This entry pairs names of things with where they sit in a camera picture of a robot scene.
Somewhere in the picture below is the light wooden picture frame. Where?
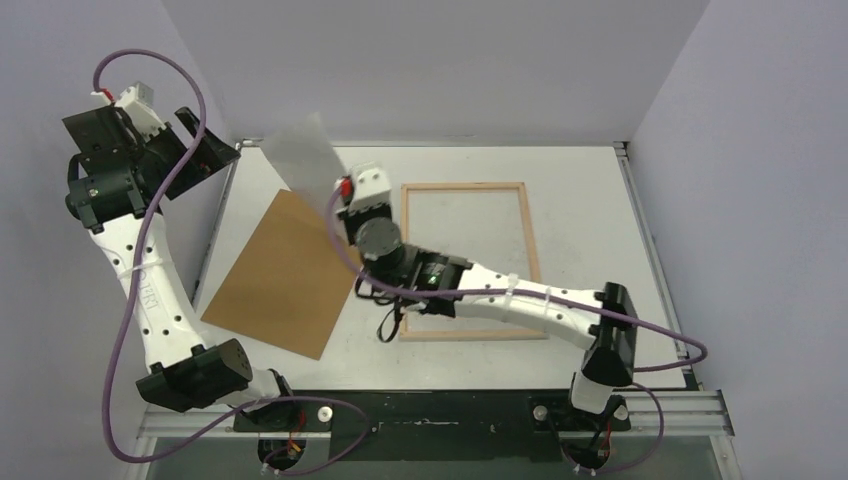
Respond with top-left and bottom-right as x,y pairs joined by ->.
399,182 -> 547,342

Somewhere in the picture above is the printed colour photo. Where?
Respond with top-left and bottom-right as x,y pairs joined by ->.
260,112 -> 346,215

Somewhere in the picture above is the clear plastic sheet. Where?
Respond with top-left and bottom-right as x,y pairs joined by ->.
409,192 -> 531,333

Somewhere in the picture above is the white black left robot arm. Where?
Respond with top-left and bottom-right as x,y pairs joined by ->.
63,105 -> 299,431

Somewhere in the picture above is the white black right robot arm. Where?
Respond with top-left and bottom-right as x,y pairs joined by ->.
336,211 -> 637,429

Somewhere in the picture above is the brown backing board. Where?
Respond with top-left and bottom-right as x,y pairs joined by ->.
201,190 -> 354,360

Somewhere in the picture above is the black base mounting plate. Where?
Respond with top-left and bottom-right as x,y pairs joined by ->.
233,389 -> 631,462

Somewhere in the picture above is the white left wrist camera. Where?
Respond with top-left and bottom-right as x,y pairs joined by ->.
115,82 -> 162,130

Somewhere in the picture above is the aluminium front rail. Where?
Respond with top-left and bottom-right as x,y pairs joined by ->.
137,390 -> 735,439

